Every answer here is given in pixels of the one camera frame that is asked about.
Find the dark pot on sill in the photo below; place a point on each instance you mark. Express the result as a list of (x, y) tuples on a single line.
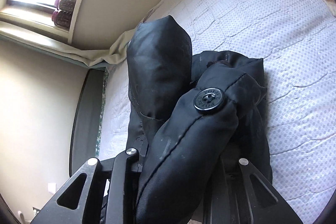
[(66, 5), (62, 18)]

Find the black padded jacket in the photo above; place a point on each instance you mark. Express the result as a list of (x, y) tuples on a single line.
[(189, 112)]

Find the dark grey headboard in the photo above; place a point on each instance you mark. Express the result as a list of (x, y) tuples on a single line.
[(86, 121)]

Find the white door handle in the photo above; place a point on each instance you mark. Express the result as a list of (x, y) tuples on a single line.
[(21, 218)]

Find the white quilted bed cover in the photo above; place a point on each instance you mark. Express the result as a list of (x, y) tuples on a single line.
[(296, 40)]

